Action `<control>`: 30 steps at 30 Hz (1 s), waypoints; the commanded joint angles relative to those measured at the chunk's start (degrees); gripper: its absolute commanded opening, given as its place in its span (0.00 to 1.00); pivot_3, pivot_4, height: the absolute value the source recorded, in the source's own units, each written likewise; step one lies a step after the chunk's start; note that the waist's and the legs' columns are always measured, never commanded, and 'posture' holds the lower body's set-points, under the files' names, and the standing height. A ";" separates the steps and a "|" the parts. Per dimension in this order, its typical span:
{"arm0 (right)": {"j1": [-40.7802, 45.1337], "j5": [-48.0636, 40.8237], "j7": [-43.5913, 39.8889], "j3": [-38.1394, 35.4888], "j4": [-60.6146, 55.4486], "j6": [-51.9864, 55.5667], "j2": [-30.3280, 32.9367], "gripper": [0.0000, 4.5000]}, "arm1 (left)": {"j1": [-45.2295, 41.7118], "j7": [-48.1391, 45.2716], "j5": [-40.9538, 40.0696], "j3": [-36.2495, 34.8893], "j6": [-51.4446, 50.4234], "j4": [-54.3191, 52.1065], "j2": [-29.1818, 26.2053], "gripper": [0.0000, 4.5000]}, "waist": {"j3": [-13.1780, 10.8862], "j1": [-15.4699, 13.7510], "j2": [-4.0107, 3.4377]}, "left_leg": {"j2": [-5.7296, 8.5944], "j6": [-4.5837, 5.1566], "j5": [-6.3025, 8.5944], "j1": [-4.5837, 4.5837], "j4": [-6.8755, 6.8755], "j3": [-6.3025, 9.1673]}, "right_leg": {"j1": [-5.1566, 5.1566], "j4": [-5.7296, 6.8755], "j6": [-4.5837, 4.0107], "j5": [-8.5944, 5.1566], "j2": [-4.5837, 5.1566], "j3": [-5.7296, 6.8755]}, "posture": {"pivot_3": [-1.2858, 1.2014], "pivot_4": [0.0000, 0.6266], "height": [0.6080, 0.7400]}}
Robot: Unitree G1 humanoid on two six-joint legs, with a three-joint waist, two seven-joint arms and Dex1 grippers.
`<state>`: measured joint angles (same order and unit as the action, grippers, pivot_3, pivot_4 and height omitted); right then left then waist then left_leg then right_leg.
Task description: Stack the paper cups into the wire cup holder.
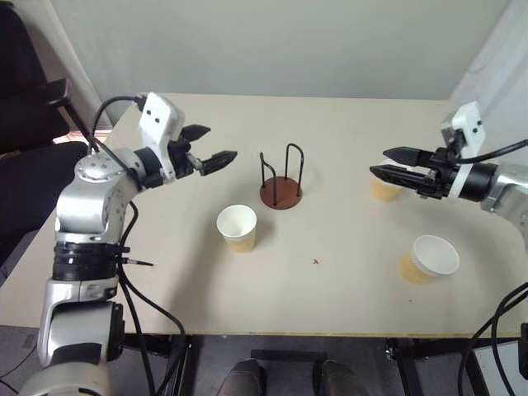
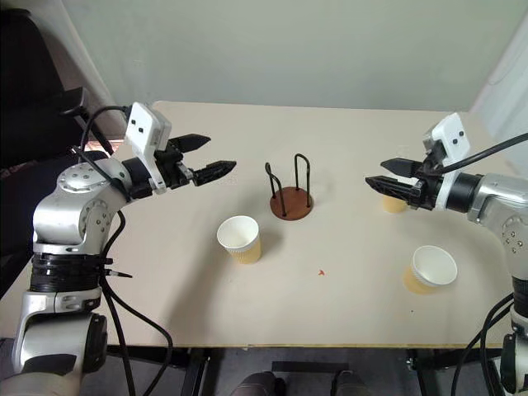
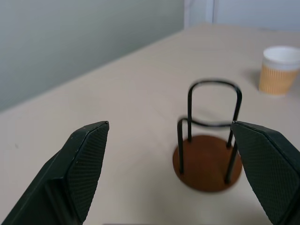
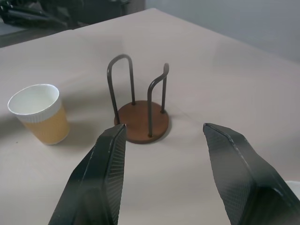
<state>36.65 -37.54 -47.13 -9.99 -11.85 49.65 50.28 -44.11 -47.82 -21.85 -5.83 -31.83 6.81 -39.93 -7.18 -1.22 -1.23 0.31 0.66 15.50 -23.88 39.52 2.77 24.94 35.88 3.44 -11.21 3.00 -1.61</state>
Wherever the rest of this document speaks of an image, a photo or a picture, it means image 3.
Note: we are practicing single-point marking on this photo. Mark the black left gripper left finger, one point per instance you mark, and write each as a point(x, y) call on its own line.
point(70, 173)

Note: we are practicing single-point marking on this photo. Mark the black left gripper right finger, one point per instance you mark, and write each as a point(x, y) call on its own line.
point(267, 171)

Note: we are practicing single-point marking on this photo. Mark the orange striped paper cup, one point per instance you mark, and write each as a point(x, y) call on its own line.
point(277, 72)

